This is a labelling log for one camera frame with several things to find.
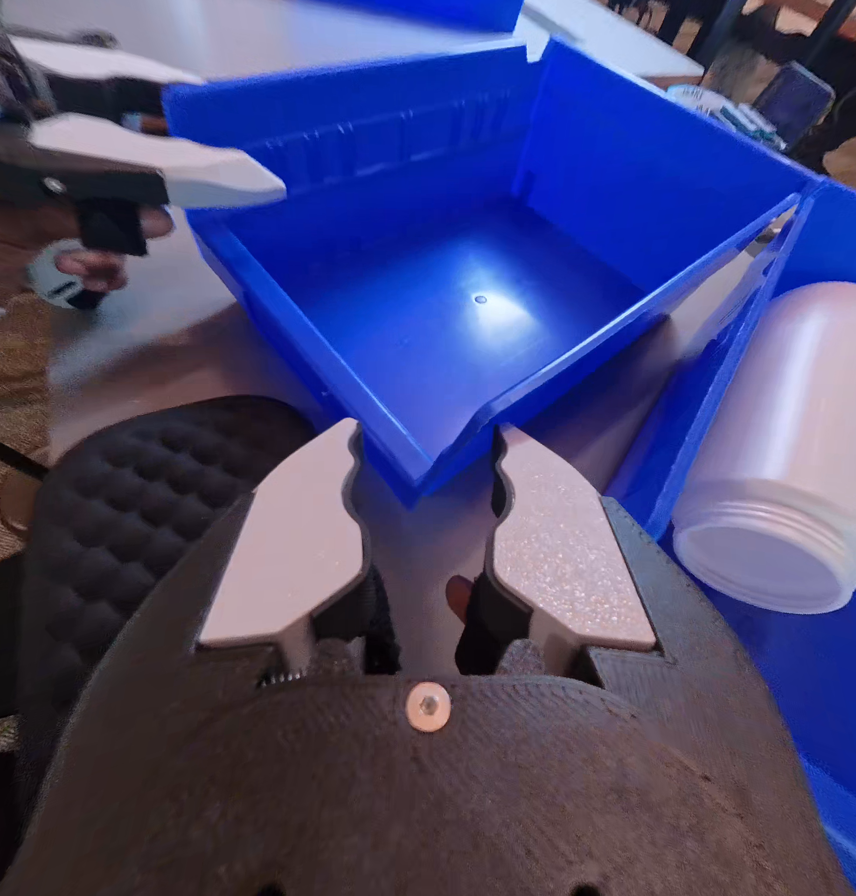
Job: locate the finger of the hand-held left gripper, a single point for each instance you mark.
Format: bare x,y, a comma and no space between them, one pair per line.
106,64
190,171

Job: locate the blue tape roll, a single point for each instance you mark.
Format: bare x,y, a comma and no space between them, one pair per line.
700,98

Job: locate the blue plastic bin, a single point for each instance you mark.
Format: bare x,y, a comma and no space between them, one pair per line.
435,14
435,315
819,700

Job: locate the person's right hand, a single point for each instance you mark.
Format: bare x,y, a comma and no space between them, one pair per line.
459,598

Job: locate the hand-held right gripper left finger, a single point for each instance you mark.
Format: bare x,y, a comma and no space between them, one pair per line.
288,560

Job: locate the person's left hand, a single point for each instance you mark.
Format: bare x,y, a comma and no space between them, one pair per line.
22,245

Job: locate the white plastic bottle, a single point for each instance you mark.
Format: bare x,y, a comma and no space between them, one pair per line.
784,420

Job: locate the black quilted pad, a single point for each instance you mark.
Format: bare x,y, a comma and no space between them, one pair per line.
120,504

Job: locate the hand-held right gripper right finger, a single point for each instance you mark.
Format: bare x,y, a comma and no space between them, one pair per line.
568,560

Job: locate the grey charger case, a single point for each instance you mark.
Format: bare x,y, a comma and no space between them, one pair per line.
791,98

